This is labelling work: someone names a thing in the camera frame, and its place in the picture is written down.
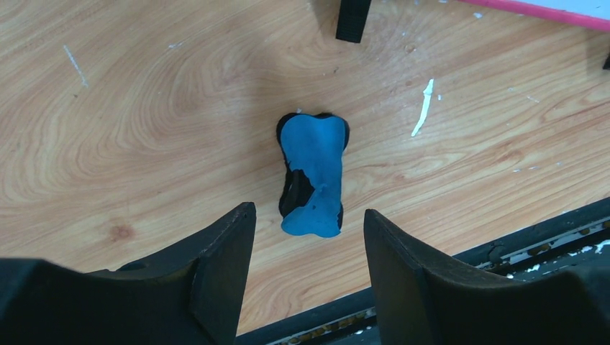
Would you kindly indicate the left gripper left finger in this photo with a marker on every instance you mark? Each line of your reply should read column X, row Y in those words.
column 188, row 293

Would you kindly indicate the blue black eraser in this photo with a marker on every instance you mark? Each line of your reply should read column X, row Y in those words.
column 312, row 147

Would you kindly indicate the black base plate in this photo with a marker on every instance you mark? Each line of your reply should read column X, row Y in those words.
column 572, row 239

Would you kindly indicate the pink framed whiteboard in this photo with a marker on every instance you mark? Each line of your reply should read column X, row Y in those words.
column 590, row 14

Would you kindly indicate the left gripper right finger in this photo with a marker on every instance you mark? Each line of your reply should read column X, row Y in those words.
column 424, row 296

